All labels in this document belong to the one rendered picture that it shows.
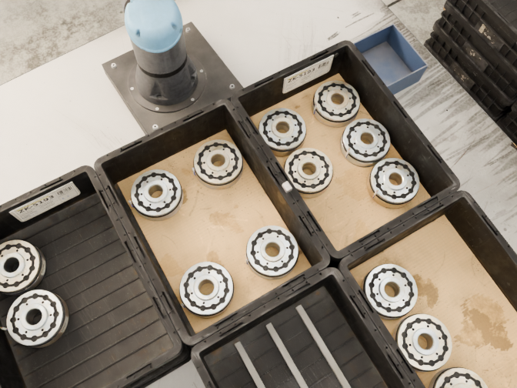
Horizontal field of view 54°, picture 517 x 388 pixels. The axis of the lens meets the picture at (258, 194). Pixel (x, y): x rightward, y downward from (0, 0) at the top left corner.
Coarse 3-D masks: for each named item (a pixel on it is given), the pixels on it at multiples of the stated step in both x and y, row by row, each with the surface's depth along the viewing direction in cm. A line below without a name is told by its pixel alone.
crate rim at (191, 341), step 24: (192, 120) 101; (240, 120) 101; (144, 144) 99; (96, 168) 97; (264, 168) 98; (288, 192) 96; (120, 216) 93; (312, 240) 93; (144, 264) 90; (288, 288) 89; (168, 312) 87; (240, 312) 88; (192, 336) 86
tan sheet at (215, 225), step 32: (192, 160) 109; (128, 192) 106; (160, 192) 106; (192, 192) 106; (224, 192) 106; (256, 192) 106; (160, 224) 103; (192, 224) 104; (224, 224) 104; (256, 224) 104; (160, 256) 101; (192, 256) 101; (224, 256) 101; (256, 288) 99; (192, 320) 97
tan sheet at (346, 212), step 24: (312, 96) 115; (312, 120) 113; (312, 144) 111; (336, 144) 111; (336, 168) 109; (360, 168) 109; (336, 192) 107; (360, 192) 107; (336, 216) 105; (360, 216) 105; (384, 216) 105; (336, 240) 103
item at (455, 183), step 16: (336, 48) 108; (352, 48) 108; (304, 64) 106; (368, 64) 107; (272, 80) 105; (240, 96) 103; (240, 112) 102; (400, 112) 103; (256, 128) 101; (416, 128) 102; (272, 160) 98; (288, 176) 97; (448, 176) 98; (448, 192) 97; (304, 208) 95; (416, 208) 95; (384, 224) 94; (400, 224) 95; (320, 240) 93; (368, 240) 93; (336, 256) 92
